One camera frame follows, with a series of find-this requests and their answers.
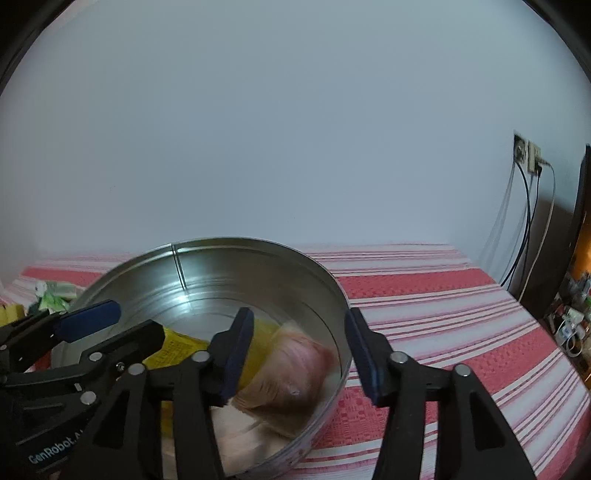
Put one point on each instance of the green tea packet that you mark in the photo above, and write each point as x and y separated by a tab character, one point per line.
57	295

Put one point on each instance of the pink packet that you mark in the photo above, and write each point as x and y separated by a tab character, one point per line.
295	369

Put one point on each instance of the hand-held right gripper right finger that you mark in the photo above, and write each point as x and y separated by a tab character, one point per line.
364	360

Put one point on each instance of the round metal tin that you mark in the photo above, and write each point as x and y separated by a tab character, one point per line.
207	277

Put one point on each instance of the red white striped cloth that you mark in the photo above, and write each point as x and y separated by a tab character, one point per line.
438	300

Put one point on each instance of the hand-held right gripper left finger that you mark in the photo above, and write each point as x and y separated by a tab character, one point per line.
236	357

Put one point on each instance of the yellow sponge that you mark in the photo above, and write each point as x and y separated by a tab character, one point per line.
10	315

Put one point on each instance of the dark wooden furniture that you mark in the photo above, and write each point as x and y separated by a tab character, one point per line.
554	258

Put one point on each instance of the wall socket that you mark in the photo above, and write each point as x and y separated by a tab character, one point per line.
531	154

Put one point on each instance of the yellow packet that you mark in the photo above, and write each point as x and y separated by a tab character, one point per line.
184	344

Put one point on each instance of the clutter of small items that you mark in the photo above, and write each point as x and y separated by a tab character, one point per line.
572	318

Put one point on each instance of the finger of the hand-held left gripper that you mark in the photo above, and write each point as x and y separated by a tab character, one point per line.
129	341
90	321

